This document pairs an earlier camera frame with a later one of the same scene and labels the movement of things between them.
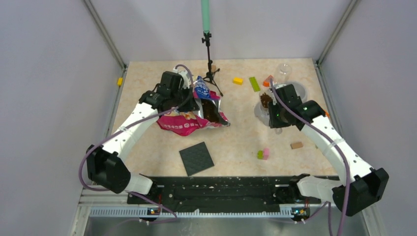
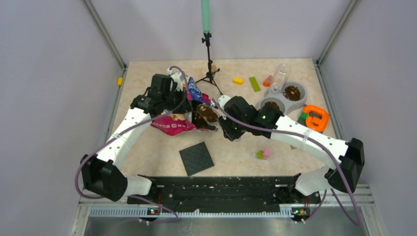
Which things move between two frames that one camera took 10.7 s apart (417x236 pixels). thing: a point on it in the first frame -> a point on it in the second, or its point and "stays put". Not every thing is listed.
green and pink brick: x=263 y=155 stays put
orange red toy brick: x=266 y=83 stays put
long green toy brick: x=254 y=84 stays put
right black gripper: x=274 y=123 -> x=224 y=122
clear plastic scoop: x=266 y=97 -> x=208 y=114
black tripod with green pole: x=210 y=75 stays put
